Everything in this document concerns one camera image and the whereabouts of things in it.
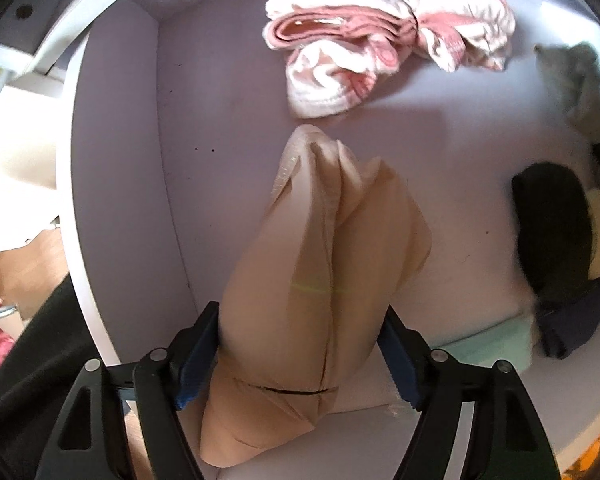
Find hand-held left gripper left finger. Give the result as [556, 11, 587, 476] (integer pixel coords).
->
[35, 301, 221, 480]

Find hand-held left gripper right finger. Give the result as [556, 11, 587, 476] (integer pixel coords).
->
[380, 305, 563, 480]

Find mint green packet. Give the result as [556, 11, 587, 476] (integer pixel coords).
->
[440, 320, 536, 376]

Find beige stockings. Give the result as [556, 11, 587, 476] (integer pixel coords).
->
[198, 124, 433, 467]

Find navy lace underwear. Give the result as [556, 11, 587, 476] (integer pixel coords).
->
[535, 287, 600, 360]

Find black cloth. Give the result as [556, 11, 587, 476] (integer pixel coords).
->
[511, 161, 593, 301]

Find white drawer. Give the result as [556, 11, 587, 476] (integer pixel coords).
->
[55, 0, 600, 480]

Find pink white knotted cloth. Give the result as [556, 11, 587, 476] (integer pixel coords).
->
[264, 0, 517, 120]

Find pale lilac grey sock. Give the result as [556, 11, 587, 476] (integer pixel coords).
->
[534, 42, 600, 143]

